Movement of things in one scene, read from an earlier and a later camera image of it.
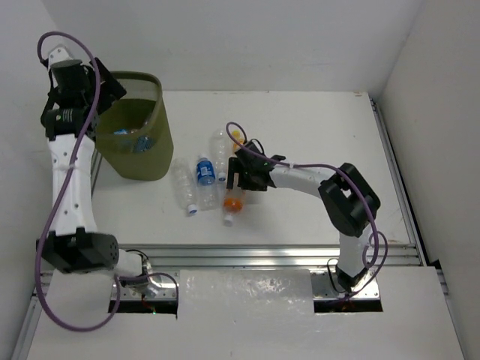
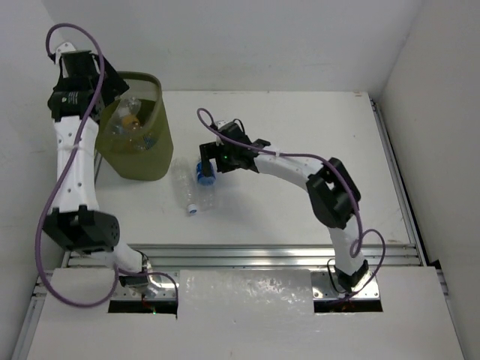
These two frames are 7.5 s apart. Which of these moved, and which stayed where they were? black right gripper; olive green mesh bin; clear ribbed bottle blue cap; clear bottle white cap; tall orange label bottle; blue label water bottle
Moved: tall orange label bottle; black right gripper; clear bottle white cap
Stayed: blue label water bottle; clear ribbed bottle blue cap; olive green mesh bin
